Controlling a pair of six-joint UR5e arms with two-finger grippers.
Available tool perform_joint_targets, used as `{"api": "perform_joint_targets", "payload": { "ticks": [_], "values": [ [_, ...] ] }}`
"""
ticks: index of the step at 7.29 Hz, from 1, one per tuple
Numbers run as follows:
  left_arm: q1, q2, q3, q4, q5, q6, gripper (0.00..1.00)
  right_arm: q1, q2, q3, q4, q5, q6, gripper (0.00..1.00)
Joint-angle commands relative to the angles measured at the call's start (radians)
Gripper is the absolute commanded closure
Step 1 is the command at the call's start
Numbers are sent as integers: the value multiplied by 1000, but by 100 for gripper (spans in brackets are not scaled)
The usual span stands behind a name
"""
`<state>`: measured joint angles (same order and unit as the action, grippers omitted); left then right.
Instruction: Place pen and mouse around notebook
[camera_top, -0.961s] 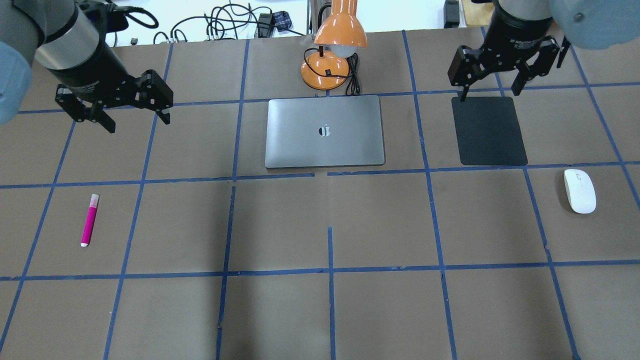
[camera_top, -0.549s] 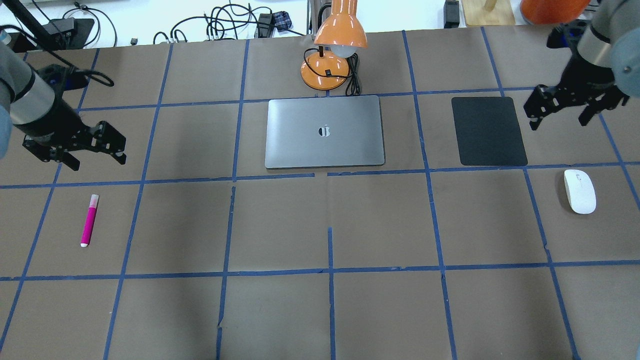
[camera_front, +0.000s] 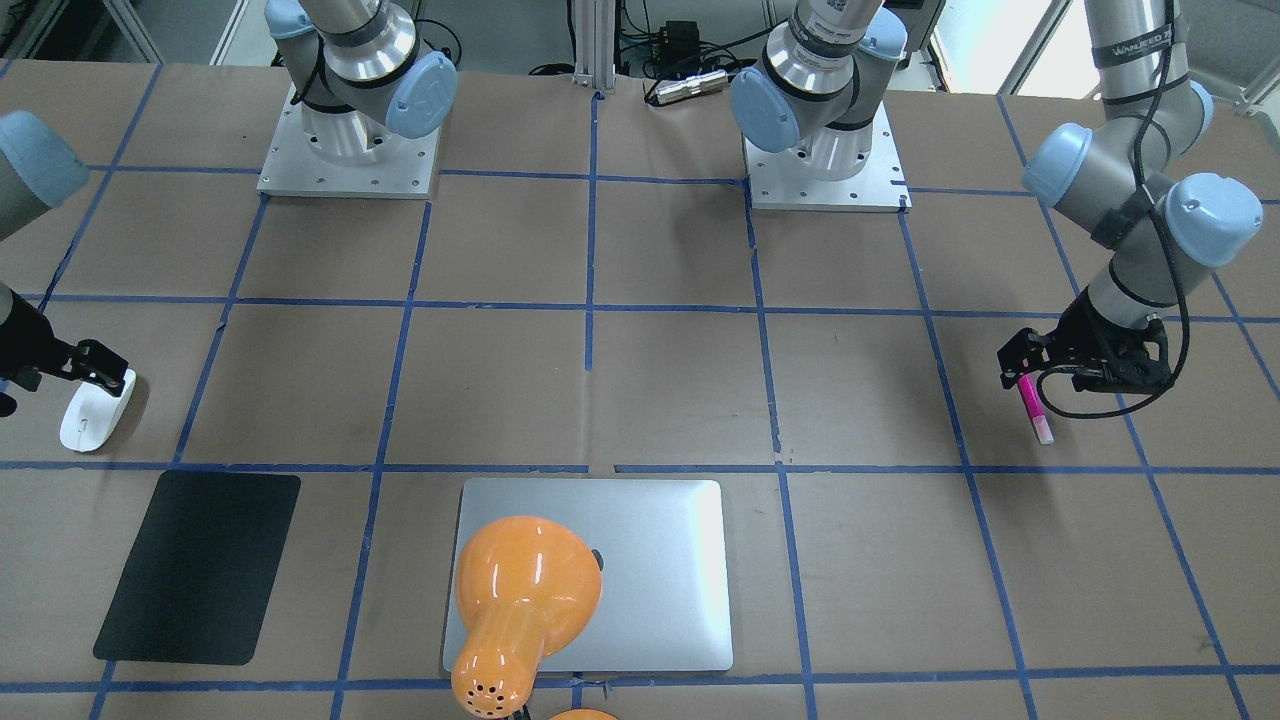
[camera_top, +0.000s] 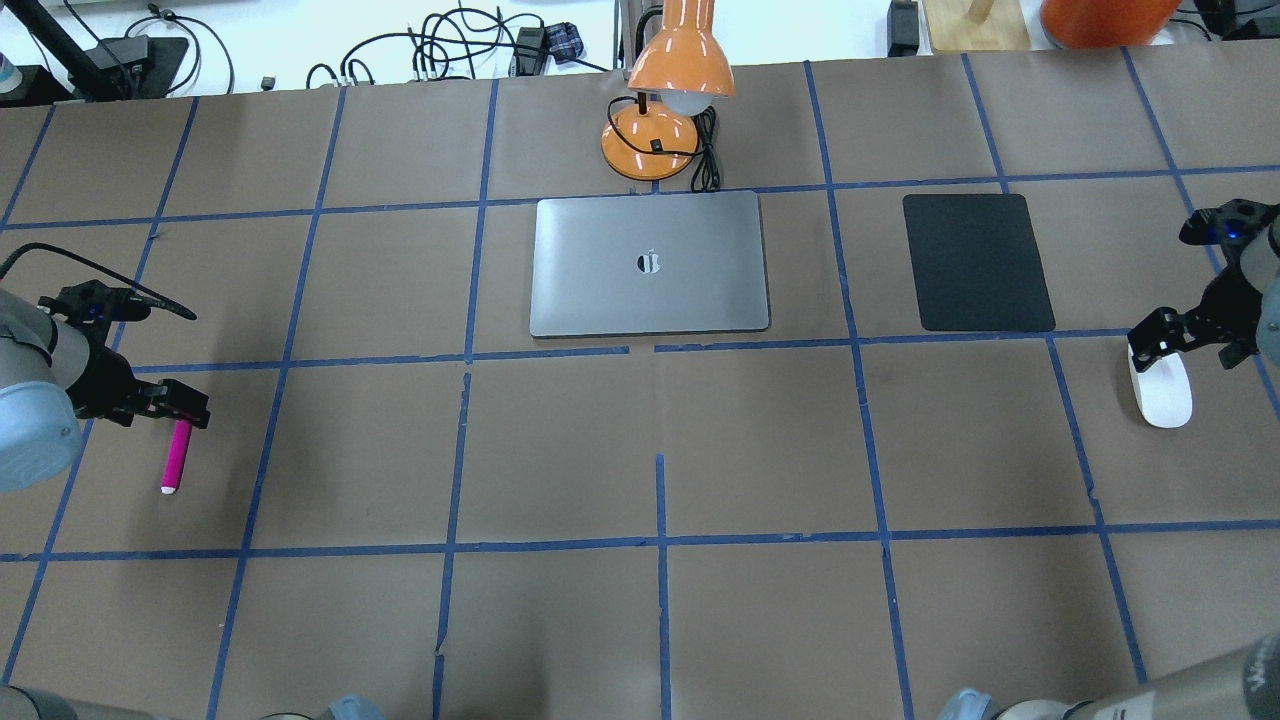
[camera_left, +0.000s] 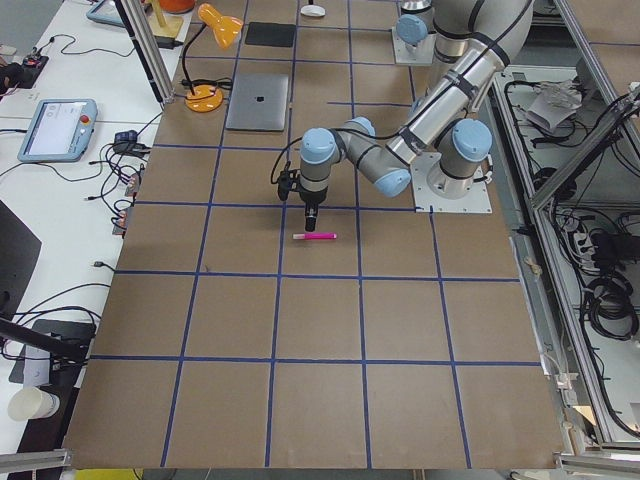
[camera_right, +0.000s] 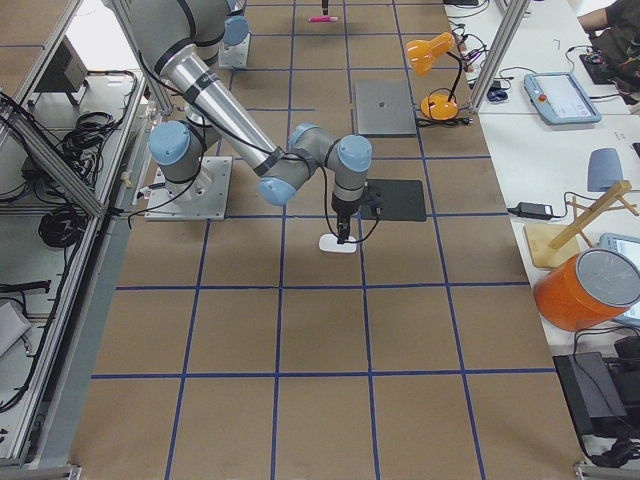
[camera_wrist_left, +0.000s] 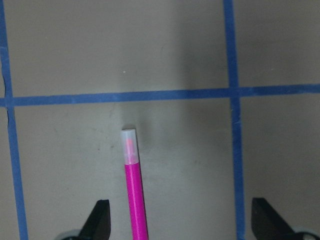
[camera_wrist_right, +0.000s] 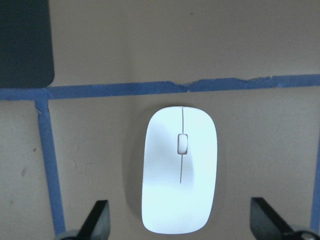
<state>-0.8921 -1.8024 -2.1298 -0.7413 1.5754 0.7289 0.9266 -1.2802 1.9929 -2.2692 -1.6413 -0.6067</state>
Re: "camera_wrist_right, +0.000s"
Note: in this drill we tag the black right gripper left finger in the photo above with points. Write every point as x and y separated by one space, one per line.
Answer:
97 224

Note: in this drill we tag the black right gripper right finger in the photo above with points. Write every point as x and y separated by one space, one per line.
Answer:
267 224

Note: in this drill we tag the white computer mouse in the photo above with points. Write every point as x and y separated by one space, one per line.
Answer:
179 170

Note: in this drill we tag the black mousepad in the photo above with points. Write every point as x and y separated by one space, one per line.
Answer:
26 54

